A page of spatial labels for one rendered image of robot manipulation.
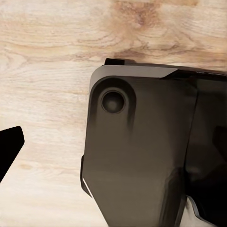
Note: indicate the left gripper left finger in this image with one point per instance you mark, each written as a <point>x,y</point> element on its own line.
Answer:
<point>11,142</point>

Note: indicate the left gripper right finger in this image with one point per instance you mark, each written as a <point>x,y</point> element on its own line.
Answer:
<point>219,140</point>

